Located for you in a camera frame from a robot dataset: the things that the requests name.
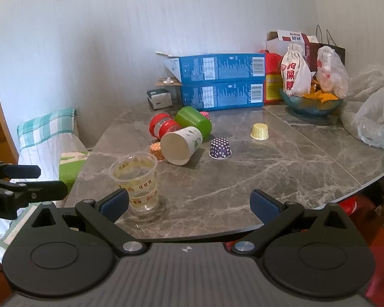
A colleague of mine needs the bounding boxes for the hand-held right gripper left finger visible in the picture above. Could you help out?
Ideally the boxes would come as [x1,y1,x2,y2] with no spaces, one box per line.
[30,188,147,258]

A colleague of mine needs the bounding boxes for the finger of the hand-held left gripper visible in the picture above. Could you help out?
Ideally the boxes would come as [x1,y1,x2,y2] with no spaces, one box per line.
[0,162,41,180]
[0,176,68,204]

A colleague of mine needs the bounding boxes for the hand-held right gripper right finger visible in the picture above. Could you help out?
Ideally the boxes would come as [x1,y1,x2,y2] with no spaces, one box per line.
[230,189,348,257]

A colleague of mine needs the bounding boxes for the white paper cup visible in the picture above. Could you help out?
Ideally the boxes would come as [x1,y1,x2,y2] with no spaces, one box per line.
[160,126,203,166]

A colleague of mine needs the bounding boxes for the clear printed plastic cup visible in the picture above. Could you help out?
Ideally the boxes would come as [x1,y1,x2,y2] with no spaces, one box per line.
[109,152,161,213]

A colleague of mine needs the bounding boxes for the green plastic cup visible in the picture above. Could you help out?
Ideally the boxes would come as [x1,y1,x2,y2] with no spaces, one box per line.
[174,106,212,141]

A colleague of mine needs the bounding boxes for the green tissue box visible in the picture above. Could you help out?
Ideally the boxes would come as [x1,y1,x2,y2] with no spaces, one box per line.
[58,151,89,192]

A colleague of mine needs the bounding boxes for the green checked towel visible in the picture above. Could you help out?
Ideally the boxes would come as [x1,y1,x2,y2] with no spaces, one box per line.
[17,108,78,149]

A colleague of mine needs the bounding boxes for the orange dotted cupcake liner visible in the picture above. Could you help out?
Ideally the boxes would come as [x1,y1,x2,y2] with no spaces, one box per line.
[149,143,166,162]

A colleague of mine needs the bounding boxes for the purple dotted cupcake liner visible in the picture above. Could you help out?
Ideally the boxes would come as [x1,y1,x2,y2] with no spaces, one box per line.
[209,137,232,160]

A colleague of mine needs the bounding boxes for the yellow striped cupcake liner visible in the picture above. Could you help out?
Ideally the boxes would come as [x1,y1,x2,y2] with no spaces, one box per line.
[250,123,270,140]

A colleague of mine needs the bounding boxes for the red plastic object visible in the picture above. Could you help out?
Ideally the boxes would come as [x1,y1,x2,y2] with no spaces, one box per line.
[336,198,361,215]

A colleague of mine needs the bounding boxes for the red-lid clear jar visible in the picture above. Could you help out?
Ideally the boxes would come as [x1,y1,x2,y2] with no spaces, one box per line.
[149,111,182,140]

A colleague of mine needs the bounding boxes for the blue glass bowl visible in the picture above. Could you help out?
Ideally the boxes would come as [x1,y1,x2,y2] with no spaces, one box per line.
[279,88,344,116]

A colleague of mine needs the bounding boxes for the small black white device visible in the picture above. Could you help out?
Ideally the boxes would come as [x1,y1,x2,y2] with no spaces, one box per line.
[146,89,173,110]

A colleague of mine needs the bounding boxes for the blue cardboard box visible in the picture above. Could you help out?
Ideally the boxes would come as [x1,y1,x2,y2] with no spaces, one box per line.
[180,78,264,111]
[164,53,266,84]

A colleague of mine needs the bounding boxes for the orange snack wrappers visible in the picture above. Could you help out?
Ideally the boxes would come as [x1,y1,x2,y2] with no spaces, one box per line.
[303,90,339,103]

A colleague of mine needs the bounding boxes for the red snack packet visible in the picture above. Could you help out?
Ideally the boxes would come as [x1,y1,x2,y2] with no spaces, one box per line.
[260,50,284,104]

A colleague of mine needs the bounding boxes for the flat brown cardboard piece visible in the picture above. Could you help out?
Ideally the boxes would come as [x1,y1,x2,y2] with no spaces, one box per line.
[155,76,183,87]

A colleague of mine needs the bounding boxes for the clear plastic bag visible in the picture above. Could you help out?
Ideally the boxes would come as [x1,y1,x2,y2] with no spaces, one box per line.
[341,78,384,151]
[347,65,384,102]

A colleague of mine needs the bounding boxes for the white red-print plastic bag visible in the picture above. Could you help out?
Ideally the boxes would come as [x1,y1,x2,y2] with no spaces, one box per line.
[316,46,349,98]

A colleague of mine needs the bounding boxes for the white open cardboard box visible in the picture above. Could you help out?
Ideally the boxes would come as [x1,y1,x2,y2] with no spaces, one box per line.
[265,30,319,71]

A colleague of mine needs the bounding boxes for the dark paper shopping bag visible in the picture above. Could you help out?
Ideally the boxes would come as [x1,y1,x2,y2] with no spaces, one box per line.
[309,25,346,71]

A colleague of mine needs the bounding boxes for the white drawstring cloth bag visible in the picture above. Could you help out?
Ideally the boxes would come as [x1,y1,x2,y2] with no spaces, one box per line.
[280,43,313,97]

